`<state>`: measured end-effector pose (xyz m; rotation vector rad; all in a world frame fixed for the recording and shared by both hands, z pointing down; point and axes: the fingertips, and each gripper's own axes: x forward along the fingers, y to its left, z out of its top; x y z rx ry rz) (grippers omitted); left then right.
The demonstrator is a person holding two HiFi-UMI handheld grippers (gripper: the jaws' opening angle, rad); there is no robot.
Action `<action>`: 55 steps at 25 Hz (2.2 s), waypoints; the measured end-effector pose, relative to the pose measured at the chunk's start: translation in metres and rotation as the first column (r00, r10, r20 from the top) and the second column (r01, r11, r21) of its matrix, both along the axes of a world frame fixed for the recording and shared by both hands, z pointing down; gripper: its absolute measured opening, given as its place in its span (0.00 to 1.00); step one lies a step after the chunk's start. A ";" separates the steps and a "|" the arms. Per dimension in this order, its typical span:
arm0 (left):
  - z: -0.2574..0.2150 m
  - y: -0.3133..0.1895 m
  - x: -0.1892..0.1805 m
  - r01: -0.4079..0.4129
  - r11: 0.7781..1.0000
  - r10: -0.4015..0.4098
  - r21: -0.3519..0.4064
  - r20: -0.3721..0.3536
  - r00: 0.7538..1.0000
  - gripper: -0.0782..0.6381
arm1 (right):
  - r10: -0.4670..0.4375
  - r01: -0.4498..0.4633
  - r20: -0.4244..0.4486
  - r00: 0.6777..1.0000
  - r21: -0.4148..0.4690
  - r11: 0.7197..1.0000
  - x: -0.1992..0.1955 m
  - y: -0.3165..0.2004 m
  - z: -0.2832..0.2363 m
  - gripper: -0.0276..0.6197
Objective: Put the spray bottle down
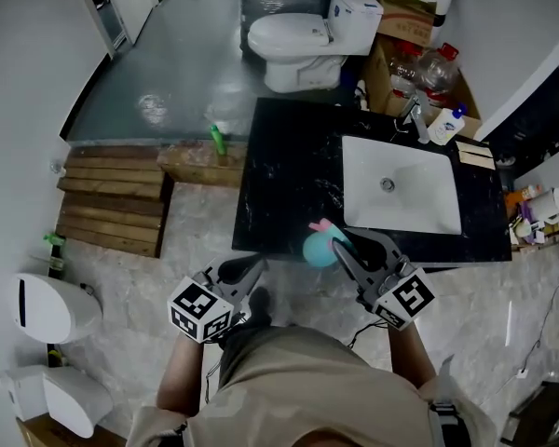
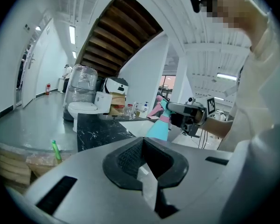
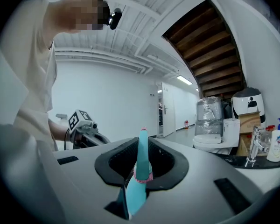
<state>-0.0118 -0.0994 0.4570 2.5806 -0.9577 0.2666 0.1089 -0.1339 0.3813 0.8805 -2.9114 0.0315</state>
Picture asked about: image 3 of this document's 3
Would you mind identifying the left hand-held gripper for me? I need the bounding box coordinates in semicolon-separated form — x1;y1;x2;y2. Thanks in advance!
67;109;111;147

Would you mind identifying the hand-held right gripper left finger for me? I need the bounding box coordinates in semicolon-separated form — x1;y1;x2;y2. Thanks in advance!
52;137;140;224

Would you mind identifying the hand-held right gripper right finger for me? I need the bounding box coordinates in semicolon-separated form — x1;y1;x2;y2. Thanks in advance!
140;136;277;224

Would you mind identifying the teal spray bottle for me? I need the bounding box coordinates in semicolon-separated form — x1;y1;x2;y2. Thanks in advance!
126;126;154;216

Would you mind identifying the person's left forearm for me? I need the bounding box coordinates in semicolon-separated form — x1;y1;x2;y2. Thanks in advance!
47;119;71;142

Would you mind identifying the white soap pump bottle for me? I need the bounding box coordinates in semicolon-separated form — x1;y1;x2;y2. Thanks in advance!
266;117;280;163

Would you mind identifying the person's left hand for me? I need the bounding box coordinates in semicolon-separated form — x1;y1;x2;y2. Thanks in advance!
74;134;86;147

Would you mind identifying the black marble table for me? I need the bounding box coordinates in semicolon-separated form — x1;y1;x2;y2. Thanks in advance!
214;151;280;170

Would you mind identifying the white toilet with sticker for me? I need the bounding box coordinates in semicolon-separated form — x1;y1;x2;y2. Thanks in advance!
192;118;241;155

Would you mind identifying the chrome faucet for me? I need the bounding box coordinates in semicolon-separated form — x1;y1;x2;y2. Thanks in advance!
245;125;270;168

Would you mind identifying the printed cardboard box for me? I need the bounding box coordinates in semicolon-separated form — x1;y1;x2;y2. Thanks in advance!
238;112;262;135

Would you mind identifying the white door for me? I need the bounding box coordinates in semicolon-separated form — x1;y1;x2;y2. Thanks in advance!
161;81;177;138

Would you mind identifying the clear jug red cap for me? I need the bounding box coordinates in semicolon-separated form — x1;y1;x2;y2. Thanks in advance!
264;125;276;147

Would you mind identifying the white dome-topped device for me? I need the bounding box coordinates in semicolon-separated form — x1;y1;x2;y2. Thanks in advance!
231;87;266;124

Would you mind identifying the person's beige shirt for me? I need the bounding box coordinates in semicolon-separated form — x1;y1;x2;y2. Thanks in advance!
0;0;59;152

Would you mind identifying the person's head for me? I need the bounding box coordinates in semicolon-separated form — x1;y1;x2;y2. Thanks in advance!
42;0;111;35

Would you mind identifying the wooden staircase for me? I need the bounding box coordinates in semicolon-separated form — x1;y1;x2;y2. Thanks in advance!
162;0;245;98

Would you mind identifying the black head-mounted camera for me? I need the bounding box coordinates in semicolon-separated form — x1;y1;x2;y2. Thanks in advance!
109;7;123;31

